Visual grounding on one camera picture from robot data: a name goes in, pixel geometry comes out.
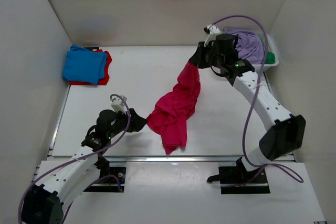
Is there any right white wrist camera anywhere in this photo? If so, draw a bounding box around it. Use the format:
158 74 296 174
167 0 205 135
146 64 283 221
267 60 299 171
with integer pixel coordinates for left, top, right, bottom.
204 24 222 47

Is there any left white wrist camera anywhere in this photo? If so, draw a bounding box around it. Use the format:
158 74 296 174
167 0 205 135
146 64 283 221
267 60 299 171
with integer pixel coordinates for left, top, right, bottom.
110 95 127 114

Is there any magenta t shirt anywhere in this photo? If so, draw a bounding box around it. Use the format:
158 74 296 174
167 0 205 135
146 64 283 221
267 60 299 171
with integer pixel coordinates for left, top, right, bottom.
147 62 201 155

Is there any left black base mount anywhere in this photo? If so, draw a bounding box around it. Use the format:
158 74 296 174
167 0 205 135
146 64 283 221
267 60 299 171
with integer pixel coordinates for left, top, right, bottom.
84 157 127 193

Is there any green t shirt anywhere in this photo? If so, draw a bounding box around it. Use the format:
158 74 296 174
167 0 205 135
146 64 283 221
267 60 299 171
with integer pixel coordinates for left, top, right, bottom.
265 51 276 65

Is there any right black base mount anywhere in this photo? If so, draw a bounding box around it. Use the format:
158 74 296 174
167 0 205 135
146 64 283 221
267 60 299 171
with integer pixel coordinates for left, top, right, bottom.
206 158 270 195

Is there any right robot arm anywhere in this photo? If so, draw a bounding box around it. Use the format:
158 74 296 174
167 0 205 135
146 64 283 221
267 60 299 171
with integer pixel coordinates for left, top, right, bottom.
189 34 306 182

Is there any blue folded t shirt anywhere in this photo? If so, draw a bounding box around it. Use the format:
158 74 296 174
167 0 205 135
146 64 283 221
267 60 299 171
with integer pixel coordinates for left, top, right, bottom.
62 45 108 85

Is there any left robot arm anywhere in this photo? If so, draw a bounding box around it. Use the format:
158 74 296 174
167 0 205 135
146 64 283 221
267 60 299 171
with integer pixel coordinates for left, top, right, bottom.
18 109 148 223

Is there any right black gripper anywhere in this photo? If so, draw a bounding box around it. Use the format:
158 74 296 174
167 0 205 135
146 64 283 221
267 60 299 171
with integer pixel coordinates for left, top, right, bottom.
189 42 224 70

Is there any lavender t shirt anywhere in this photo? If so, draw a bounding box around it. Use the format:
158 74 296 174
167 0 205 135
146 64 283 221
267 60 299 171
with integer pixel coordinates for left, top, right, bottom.
224 28 264 65

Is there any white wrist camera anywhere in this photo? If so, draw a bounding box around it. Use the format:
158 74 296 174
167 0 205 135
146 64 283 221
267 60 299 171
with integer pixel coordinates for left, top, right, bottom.
110 95 127 114
204 24 222 47

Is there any white plastic basket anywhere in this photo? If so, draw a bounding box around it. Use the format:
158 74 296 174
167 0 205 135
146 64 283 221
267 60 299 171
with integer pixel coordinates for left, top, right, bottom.
252 31 279 72

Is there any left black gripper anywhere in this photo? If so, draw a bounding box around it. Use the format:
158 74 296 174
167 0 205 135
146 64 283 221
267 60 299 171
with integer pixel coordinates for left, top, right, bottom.
109 106 149 136

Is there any red folded t shirt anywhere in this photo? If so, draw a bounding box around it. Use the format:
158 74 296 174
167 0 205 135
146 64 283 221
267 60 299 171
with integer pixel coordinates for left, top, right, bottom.
69 49 112 86

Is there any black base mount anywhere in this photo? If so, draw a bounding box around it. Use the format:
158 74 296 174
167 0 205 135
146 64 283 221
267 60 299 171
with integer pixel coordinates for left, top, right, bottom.
84 157 127 193
206 158 270 195

